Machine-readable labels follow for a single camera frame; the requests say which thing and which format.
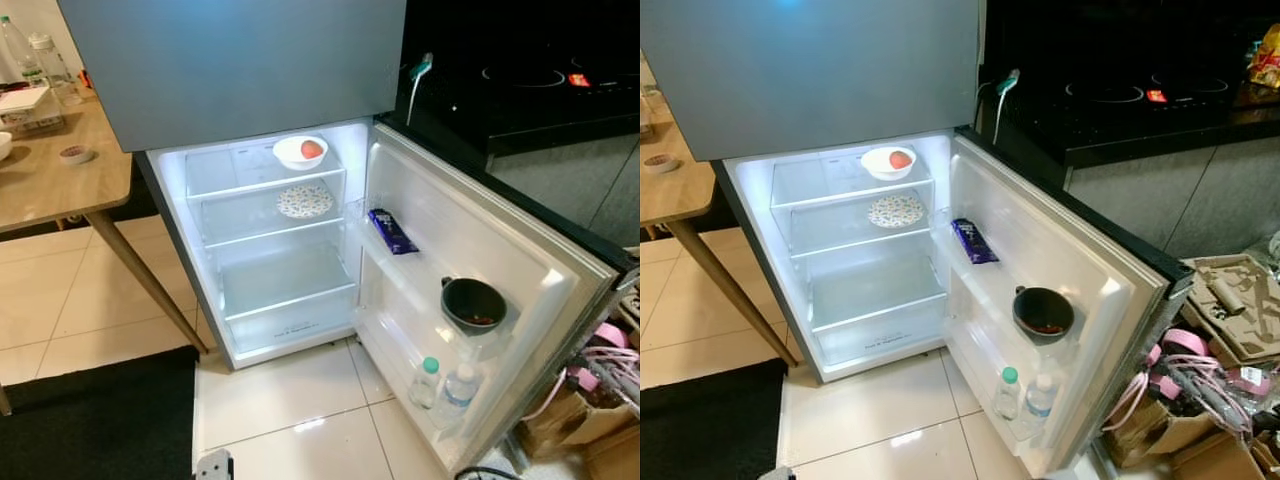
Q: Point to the floral round plate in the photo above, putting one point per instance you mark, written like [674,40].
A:
[896,210]
[305,201]

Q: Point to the silver two-door fridge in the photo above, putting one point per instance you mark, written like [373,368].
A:
[800,70]
[230,70]

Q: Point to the beige tape roll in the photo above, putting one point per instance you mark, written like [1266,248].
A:
[662,164]
[76,155]

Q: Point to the black-topped kitchen counter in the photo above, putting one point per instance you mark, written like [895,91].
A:
[1150,200]
[560,180]

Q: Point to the dark round bowl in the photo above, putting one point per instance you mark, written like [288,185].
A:
[474,303]
[1044,312]

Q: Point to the black induction cooktop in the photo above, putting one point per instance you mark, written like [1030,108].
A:
[520,95]
[1110,110]

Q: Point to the black floor mat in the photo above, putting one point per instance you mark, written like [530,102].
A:
[90,420]
[700,425]

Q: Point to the large printed cardboard box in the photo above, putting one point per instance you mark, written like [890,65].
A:
[560,430]
[1140,430]

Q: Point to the plain brown cardboard box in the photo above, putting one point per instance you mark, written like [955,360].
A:
[1220,465]
[615,460]

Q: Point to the small white-capped water bottle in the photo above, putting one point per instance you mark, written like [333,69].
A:
[1040,403]
[459,393]

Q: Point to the white bowl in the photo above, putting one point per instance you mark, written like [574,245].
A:
[5,146]
[286,155]
[874,165]

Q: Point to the purple chocolate bar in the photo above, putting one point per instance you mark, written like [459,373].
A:
[392,232]
[974,242]

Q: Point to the small green-capped water bottle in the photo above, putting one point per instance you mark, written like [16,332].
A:
[1009,395]
[426,385]

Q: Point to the red tomato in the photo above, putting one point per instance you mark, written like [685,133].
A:
[900,160]
[312,150]

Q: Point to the orange black device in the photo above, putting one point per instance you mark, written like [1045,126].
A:
[84,80]

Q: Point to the brown pulp packaging tray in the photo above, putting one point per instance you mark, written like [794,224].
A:
[1230,300]

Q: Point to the clear bottle white cap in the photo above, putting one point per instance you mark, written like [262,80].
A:
[55,75]

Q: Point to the clear container white lid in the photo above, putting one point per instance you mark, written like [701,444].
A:
[25,100]

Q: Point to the yellow red snack bag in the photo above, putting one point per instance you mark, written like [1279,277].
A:
[1265,60]

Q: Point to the tall clear plastic bottle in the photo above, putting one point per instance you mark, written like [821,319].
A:
[15,55]

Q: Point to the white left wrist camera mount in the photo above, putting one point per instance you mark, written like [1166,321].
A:
[213,468]
[778,475]

